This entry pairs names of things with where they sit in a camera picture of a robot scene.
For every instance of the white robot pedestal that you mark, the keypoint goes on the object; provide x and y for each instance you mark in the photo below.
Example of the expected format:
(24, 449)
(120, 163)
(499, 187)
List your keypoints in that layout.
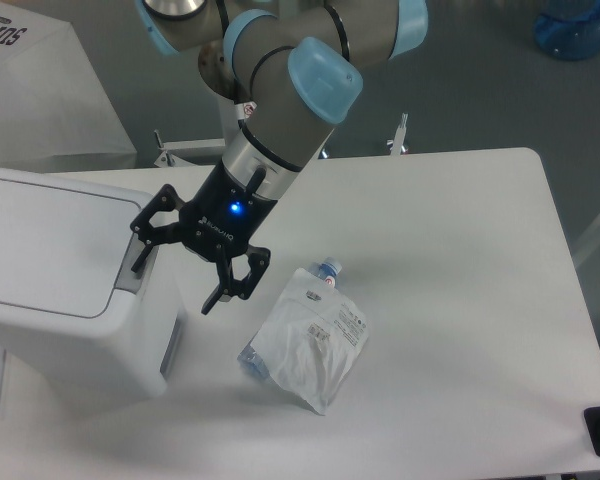
(234, 109)

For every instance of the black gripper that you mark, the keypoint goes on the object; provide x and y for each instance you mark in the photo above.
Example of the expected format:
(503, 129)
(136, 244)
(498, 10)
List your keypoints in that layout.
(222, 215)

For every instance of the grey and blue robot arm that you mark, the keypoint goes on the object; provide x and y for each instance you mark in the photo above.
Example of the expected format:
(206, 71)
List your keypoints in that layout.
(304, 74)

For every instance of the blue water jug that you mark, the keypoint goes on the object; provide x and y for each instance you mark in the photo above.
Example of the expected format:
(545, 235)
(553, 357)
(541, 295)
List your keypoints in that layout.
(568, 30)

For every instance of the white plastic pouch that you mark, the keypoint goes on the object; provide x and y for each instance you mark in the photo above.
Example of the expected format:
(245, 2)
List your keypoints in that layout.
(309, 341)

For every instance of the white trash can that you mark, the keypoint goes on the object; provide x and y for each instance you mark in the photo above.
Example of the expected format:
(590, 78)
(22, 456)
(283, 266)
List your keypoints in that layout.
(72, 305)

